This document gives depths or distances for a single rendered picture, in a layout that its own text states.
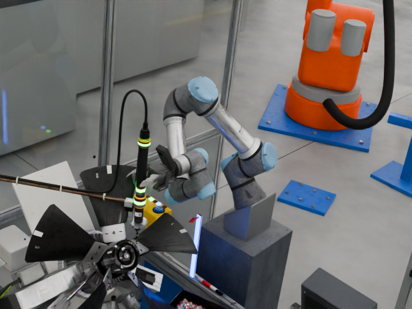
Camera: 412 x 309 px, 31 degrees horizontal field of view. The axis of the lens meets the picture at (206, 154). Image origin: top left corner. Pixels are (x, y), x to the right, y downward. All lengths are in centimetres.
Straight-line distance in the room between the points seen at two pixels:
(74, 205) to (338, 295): 109
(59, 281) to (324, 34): 391
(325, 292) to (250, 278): 64
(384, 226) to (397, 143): 136
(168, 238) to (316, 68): 364
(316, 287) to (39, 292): 100
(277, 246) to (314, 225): 195
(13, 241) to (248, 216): 100
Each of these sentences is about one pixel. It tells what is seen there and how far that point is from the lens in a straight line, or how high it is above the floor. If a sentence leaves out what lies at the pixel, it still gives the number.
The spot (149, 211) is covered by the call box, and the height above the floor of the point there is 107.
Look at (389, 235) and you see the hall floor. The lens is 544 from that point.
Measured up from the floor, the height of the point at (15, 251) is 97.
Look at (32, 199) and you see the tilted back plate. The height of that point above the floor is 129.
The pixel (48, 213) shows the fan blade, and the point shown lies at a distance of 270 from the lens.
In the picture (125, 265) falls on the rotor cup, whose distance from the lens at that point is 282.
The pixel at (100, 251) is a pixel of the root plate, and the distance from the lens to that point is 283.
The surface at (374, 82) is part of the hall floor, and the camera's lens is 783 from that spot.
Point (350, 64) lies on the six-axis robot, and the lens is 635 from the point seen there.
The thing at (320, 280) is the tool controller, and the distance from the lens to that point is 281.
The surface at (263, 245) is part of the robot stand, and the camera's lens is 334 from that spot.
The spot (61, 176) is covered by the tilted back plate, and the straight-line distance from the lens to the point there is 307.
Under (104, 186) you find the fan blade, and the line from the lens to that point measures 290.
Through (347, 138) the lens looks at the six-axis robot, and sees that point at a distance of 651.
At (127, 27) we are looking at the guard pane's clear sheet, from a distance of 344.
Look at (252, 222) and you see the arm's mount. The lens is 330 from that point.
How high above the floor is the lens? 295
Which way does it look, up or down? 30 degrees down
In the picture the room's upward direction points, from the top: 7 degrees clockwise
